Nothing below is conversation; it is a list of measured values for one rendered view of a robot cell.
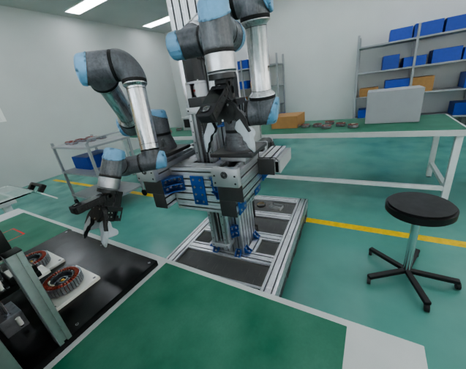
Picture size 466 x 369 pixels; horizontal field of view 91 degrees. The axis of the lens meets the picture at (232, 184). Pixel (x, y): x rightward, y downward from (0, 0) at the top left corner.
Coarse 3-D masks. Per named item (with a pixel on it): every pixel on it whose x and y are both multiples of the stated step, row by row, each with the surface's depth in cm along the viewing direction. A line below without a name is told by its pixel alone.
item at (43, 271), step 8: (32, 264) 67; (8, 272) 65; (40, 272) 68; (48, 272) 70; (8, 280) 62; (8, 288) 62; (16, 288) 63; (0, 296) 60; (0, 304) 61; (8, 312) 63
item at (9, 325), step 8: (8, 304) 67; (0, 312) 64; (16, 312) 64; (0, 320) 62; (8, 320) 62; (24, 320) 65; (0, 328) 61; (8, 328) 62; (16, 328) 64; (8, 336) 62
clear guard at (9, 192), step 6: (6, 186) 95; (12, 186) 94; (0, 192) 88; (6, 192) 87; (12, 192) 86; (18, 192) 85; (24, 192) 84; (30, 192) 83; (36, 192) 84; (0, 198) 81; (6, 198) 80; (12, 198) 79
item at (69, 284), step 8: (56, 272) 78; (64, 272) 79; (72, 272) 78; (80, 272) 78; (48, 280) 75; (56, 280) 77; (64, 280) 75; (72, 280) 74; (80, 280) 77; (48, 288) 71; (56, 288) 72; (64, 288) 73; (72, 288) 74; (56, 296) 72
